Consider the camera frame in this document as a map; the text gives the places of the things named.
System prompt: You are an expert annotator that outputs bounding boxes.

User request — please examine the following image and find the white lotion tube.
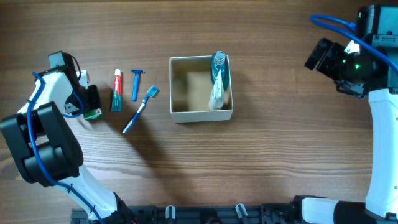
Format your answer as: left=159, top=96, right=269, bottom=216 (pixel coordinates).
left=208, top=70, right=224, bottom=110

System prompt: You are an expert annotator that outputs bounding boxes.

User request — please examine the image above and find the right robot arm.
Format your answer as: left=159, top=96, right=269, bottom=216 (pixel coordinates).
left=292, top=5, right=397, bottom=223

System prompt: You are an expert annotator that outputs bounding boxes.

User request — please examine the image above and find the green Dettol soap bar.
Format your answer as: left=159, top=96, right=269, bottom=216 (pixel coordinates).
left=83, top=108, right=103, bottom=120

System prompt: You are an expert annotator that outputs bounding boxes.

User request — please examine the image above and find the blue white toothbrush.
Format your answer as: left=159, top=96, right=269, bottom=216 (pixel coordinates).
left=122, top=85, right=159, bottom=134

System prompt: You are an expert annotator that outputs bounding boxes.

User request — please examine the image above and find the left blue cable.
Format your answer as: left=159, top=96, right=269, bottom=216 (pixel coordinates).
left=26, top=71, right=105, bottom=224

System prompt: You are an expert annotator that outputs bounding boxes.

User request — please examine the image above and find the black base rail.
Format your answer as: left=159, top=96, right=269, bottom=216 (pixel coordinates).
left=71, top=203, right=299, bottom=224

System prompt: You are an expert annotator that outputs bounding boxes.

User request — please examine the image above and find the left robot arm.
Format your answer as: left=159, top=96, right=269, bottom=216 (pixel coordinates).
left=1, top=51, right=135, bottom=223

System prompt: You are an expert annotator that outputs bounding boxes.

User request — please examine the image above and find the white cardboard box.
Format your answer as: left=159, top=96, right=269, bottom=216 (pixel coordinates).
left=169, top=55, right=234, bottom=123

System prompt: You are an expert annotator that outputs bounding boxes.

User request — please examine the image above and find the blue mouthwash bottle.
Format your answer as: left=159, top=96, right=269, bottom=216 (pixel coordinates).
left=211, top=51, right=229, bottom=90

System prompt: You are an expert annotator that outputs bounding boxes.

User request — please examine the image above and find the red teal toothpaste tube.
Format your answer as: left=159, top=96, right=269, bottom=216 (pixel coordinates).
left=111, top=69, right=122, bottom=112

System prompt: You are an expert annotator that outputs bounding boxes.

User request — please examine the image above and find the blue disposable razor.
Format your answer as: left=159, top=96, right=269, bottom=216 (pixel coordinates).
left=131, top=69, right=145, bottom=101

